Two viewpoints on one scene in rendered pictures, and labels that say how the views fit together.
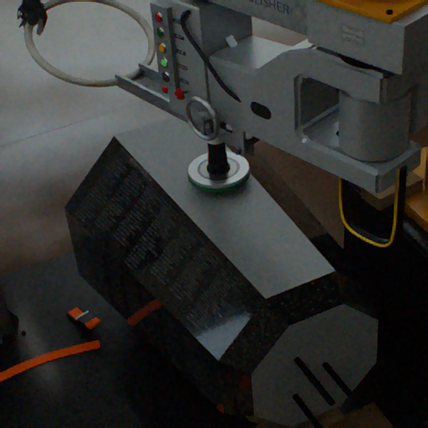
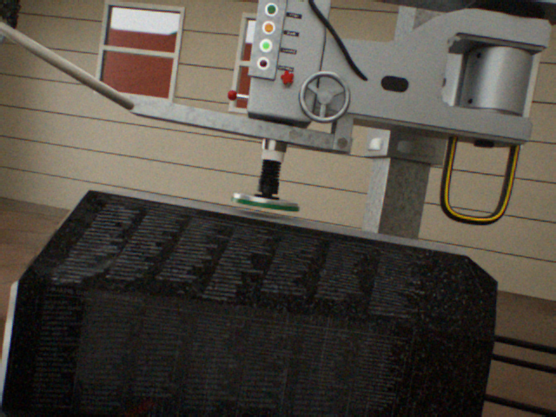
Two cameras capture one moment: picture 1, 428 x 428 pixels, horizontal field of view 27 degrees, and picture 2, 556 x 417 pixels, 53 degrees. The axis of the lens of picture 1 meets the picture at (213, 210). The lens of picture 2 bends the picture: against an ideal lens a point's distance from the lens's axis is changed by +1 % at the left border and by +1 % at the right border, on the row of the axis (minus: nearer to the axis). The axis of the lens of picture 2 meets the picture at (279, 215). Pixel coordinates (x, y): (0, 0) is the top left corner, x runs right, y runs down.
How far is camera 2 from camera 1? 255 cm
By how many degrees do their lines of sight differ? 58
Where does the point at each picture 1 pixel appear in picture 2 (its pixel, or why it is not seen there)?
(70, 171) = not seen: outside the picture
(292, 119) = (436, 85)
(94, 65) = not seen: outside the picture
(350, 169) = (501, 122)
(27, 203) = not seen: outside the picture
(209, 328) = (416, 309)
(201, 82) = (315, 64)
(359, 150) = (512, 101)
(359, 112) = (519, 62)
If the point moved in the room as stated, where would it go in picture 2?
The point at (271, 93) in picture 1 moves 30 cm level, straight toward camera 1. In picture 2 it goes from (413, 61) to (517, 56)
